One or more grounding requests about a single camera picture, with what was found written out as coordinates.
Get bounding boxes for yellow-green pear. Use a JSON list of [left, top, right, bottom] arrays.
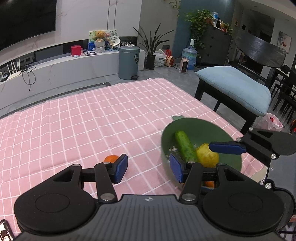
[[196, 143, 219, 168]]

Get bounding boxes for green cucumber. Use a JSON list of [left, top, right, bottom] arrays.
[[175, 131, 198, 162]]

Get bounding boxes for orange tangerine in bowl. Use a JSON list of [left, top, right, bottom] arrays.
[[203, 181, 215, 188]]

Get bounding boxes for green fruit bowl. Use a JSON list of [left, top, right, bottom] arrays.
[[161, 114, 242, 186]]

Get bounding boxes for pink plastic bag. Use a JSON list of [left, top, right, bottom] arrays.
[[256, 113, 283, 132]]

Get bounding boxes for light blue cushion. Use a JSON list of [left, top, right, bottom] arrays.
[[195, 66, 271, 116]]

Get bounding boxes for pink checkered tablecloth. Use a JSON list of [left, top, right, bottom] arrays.
[[0, 77, 266, 235]]

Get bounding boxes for dark cabinet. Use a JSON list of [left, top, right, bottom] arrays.
[[198, 26, 232, 66]]

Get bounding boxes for water jug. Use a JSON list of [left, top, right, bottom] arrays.
[[182, 39, 198, 70]]

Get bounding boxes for grey tv console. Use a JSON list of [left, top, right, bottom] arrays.
[[0, 41, 147, 110]]

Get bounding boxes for floor potted plant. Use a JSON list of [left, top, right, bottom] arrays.
[[133, 24, 174, 70]]

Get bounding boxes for grey pedal trash bin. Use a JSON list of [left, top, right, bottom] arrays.
[[118, 46, 140, 80]]

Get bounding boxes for white wifi router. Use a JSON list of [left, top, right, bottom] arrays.
[[6, 60, 21, 80]]

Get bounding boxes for red box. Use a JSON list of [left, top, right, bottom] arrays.
[[71, 45, 82, 57]]

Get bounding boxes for teddy bear toy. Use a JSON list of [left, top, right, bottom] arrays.
[[94, 31, 106, 53]]

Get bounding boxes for black cable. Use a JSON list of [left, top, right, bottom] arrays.
[[21, 66, 37, 91]]

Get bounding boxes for black wall television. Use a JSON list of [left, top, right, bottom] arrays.
[[1, 0, 57, 50]]

